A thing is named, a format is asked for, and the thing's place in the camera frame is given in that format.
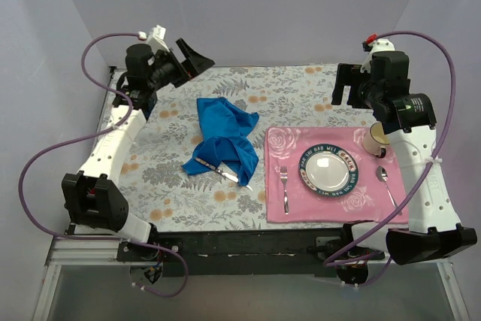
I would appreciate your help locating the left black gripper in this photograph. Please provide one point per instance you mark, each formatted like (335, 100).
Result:
(179, 69)

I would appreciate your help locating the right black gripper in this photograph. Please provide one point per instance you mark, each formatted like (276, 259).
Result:
(353, 88)

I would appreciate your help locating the blue cloth napkin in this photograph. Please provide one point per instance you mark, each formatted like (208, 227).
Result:
(224, 129)

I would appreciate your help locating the patterned handle table knife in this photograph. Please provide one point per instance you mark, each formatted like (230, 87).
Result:
(218, 171)

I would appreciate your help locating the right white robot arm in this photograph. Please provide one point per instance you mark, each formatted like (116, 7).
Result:
(425, 225)

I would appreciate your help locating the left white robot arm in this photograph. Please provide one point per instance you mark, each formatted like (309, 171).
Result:
(92, 196)

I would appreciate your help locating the cream mug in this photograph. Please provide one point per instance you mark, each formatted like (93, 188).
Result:
(375, 142)

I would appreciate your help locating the white plate green rim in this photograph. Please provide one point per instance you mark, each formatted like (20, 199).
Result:
(328, 170)

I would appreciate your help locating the silver spoon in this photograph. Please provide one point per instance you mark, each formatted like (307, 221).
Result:
(382, 176)

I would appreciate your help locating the pink floral placemat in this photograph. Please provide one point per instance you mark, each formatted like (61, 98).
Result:
(368, 201)

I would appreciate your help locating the silver fork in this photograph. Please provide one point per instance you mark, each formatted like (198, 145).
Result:
(284, 178)

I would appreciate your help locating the floral tablecloth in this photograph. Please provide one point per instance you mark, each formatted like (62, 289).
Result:
(167, 177)

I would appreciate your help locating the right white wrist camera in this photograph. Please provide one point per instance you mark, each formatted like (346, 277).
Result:
(374, 45)

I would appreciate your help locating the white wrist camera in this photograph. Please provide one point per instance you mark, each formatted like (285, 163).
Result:
(155, 39)
(374, 45)

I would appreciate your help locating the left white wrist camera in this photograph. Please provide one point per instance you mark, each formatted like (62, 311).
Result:
(155, 39)

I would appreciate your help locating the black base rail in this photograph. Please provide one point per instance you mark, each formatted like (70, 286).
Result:
(258, 252)

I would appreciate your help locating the aluminium frame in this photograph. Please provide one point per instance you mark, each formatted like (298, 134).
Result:
(67, 253)

